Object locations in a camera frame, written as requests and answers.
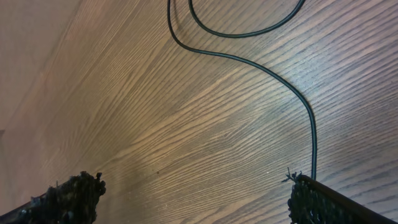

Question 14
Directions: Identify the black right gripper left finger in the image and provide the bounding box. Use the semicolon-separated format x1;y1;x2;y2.
1;171;106;224

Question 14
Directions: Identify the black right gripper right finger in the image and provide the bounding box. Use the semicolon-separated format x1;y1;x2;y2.
284;172;397;224

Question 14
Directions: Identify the black USB charging cable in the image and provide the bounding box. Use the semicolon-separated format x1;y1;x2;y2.
167;0;318;181

